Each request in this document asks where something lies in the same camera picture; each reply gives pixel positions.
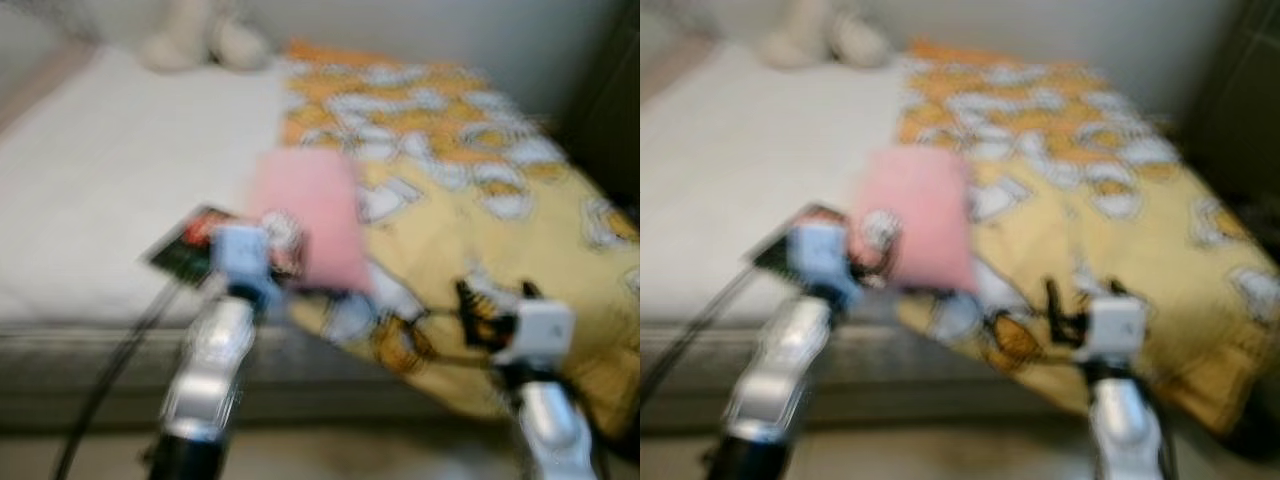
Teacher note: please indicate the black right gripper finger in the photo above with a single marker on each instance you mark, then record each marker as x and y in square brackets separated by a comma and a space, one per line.
[1054, 303]
[530, 291]
[467, 305]
[1116, 289]

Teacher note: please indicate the pink pillow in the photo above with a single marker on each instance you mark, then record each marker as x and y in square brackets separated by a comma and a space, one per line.
[925, 215]
[310, 215]

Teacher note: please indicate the red black cover book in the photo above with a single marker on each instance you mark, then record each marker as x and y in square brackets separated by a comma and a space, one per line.
[780, 248]
[185, 250]

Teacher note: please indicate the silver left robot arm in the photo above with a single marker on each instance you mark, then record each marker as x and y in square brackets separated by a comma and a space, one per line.
[210, 370]
[775, 370]

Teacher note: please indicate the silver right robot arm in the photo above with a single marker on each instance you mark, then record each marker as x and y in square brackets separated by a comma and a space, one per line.
[1125, 420]
[550, 425]

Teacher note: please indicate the yellow cartoon print duvet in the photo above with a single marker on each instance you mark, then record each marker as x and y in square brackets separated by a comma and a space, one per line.
[460, 190]
[1080, 190]

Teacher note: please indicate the grey fabric bed base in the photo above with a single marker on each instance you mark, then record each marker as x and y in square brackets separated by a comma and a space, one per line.
[90, 370]
[940, 370]

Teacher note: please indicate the dark cabinet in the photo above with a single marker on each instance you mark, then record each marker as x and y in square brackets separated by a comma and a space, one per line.
[1235, 90]

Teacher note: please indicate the white quilted mattress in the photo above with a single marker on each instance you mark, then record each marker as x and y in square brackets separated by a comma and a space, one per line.
[750, 170]
[120, 180]

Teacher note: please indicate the cream plush toy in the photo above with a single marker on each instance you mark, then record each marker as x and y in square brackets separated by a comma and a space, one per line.
[200, 40]
[825, 38]

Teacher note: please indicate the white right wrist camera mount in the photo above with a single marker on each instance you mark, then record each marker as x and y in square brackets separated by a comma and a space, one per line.
[1115, 328]
[535, 332]

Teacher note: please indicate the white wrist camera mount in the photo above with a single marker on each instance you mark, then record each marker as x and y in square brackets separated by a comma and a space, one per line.
[1115, 328]
[243, 258]
[535, 332]
[822, 260]

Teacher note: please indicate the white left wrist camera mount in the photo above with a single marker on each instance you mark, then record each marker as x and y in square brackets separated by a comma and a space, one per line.
[822, 260]
[243, 258]

